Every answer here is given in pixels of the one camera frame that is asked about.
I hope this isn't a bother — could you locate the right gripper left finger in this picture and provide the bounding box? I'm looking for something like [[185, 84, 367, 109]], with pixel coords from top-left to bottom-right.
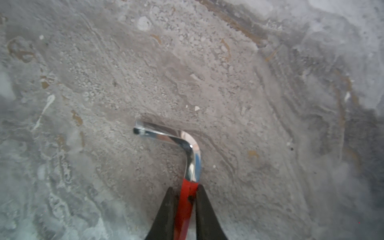
[[145, 187, 178, 240]]

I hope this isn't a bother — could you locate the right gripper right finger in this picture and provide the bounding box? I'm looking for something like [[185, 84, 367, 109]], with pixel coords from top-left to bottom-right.
[[196, 185, 228, 240]]

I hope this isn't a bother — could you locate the red handled hex key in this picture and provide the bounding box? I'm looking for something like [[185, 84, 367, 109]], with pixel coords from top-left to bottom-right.
[[133, 120, 202, 240]]

